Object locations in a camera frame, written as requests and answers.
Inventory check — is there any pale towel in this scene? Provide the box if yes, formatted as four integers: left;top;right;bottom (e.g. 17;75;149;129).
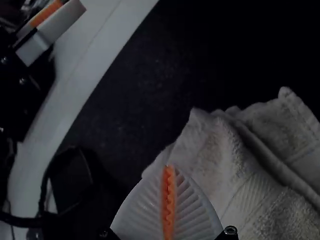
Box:
141;86;320;240

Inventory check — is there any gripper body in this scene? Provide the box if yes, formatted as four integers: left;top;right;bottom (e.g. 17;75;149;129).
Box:
0;22;56;142

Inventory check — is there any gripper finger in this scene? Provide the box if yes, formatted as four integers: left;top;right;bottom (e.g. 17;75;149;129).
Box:
167;163;238;240
15;0;87;66
97;164;170;240

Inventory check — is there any black mat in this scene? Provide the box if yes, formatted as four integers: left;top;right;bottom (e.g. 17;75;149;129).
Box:
49;0;320;233

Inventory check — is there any black cable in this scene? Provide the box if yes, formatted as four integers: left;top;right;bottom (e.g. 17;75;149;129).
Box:
0;172;55;226

